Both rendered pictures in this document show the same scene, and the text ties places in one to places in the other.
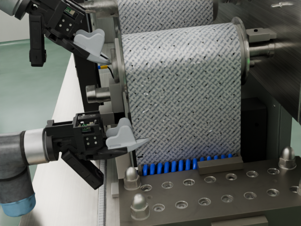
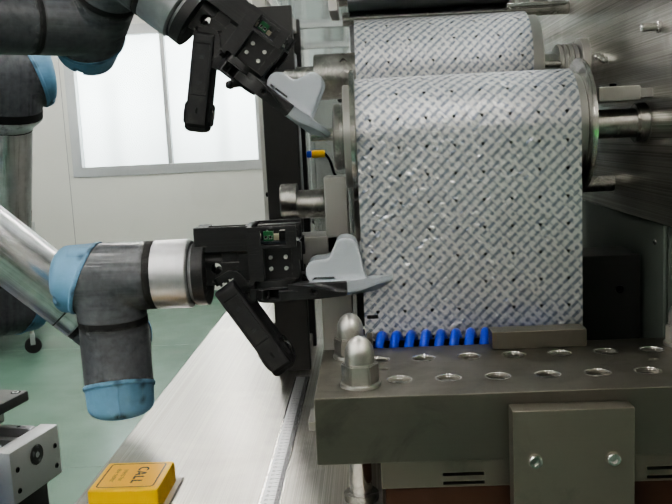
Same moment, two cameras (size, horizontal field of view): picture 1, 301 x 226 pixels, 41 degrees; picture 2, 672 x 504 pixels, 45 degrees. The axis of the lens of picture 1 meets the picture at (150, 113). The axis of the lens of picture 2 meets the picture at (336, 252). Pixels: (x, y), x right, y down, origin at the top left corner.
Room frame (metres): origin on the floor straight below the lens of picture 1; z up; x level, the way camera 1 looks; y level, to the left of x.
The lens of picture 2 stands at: (-0.11, -0.01, 1.25)
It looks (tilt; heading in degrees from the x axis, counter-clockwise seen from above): 8 degrees down; 5
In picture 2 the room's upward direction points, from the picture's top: 3 degrees counter-clockwise
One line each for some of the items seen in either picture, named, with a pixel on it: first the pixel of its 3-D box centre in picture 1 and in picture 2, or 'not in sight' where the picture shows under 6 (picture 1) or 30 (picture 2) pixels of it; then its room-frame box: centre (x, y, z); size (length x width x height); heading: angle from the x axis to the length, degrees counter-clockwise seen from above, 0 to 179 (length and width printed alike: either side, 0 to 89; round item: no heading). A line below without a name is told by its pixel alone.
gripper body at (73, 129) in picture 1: (77, 138); (251, 263); (0.75, 0.16, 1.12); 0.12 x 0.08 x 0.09; 93
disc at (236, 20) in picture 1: (238, 51); (578, 125); (0.83, -0.20, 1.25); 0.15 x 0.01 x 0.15; 3
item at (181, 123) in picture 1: (187, 127); (471, 259); (0.77, -0.08, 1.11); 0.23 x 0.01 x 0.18; 93
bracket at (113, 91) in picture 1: (114, 139); (326, 303); (0.85, 0.09, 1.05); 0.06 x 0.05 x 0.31; 93
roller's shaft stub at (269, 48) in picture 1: (255, 49); (612, 123); (0.83, -0.24, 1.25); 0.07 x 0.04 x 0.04; 93
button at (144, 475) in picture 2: not in sight; (133, 486); (0.65, 0.28, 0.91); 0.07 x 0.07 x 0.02; 3
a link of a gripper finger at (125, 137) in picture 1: (126, 137); (348, 265); (0.74, 0.05, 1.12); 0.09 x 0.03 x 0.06; 92
